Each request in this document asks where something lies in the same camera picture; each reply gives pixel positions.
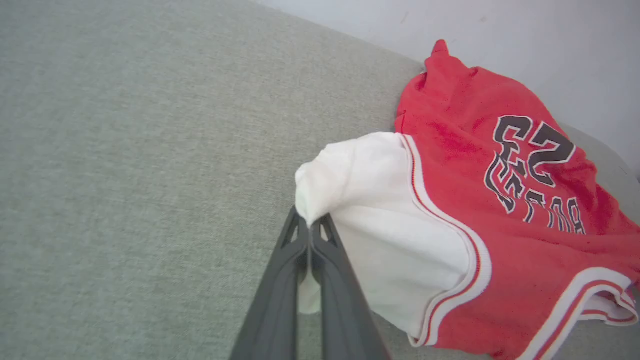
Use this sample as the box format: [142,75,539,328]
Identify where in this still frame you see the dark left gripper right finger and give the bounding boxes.
[309,213,392,360]

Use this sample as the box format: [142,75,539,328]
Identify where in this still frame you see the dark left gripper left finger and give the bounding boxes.
[229,205,312,360]

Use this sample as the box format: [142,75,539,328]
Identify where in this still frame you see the red basketball jersey white trim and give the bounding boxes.
[294,39,640,360]

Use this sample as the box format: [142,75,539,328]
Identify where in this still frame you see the grey-green fabric sofa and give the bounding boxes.
[0,0,640,360]

